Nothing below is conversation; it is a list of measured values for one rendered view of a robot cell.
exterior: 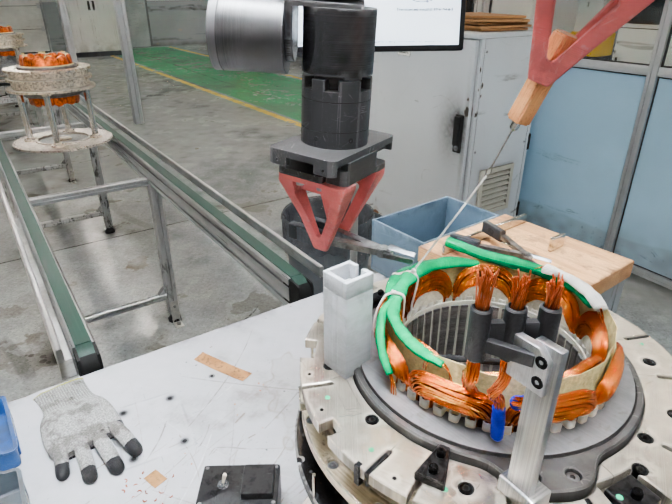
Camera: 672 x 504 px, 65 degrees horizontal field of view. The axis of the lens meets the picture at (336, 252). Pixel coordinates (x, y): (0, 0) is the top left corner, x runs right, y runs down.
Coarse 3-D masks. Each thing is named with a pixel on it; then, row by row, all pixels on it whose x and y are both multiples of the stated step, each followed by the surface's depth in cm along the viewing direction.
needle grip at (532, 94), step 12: (552, 36) 33; (564, 36) 32; (552, 48) 33; (564, 48) 32; (552, 60) 33; (528, 84) 34; (540, 84) 34; (552, 84) 34; (528, 96) 34; (540, 96) 34; (516, 108) 35; (528, 108) 35; (516, 120) 35; (528, 120) 35
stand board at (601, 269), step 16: (480, 224) 78; (528, 224) 78; (496, 240) 73; (528, 240) 73; (544, 240) 73; (576, 240) 73; (432, 256) 70; (464, 256) 69; (544, 256) 69; (560, 256) 69; (576, 256) 69; (592, 256) 69; (608, 256) 69; (576, 272) 65; (592, 272) 65; (608, 272) 65; (624, 272) 67; (608, 288) 66
